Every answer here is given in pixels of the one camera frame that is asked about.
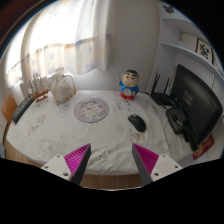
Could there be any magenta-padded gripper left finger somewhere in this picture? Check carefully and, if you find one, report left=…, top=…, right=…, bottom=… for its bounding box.
left=41, top=143, right=92, bottom=186

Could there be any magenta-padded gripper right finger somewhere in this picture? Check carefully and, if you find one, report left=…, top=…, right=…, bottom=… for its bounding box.
left=131, top=143, right=184, bottom=186

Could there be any black computer mouse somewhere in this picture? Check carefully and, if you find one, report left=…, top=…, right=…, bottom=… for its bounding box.
left=127, top=113, right=148, bottom=134

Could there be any round purple printed mouse pad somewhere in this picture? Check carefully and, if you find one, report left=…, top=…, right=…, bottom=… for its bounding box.
left=73, top=97, right=110, bottom=124

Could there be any white printed tablecloth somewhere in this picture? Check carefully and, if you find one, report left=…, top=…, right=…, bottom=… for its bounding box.
left=5, top=89, right=194, bottom=176

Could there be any black desk device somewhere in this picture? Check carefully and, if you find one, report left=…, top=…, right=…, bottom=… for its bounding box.
left=165, top=106, right=189, bottom=136

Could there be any red packet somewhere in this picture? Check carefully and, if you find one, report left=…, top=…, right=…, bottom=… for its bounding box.
left=192, top=133, right=215, bottom=161

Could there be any black router with antennas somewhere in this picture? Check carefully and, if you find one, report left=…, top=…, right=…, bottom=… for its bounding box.
left=149, top=73, right=176, bottom=108

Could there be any white jug with cloth cover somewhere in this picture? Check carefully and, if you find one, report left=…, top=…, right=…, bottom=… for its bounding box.
left=49, top=71, right=78, bottom=106

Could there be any black computer monitor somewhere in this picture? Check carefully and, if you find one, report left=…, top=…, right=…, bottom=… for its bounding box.
left=169, top=63, right=224, bottom=152

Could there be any black keyboard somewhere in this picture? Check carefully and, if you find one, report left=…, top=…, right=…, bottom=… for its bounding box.
left=10, top=95, right=36, bottom=124

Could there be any cartoon boy figurine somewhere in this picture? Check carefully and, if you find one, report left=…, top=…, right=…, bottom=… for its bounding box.
left=116, top=69, right=141, bottom=101

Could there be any wooden rack with bottles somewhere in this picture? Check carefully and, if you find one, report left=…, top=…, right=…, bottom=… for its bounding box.
left=29, top=74, right=51, bottom=103

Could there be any brown wooden chair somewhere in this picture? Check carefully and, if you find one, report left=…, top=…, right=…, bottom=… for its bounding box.
left=0, top=92, right=19, bottom=126

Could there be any white star-print curtain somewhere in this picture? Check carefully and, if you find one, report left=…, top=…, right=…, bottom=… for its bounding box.
left=4, top=0, right=113, bottom=89

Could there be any white wall shelf unit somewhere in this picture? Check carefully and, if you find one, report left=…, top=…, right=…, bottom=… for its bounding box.
left=156, top=1, right=224, bottom=88

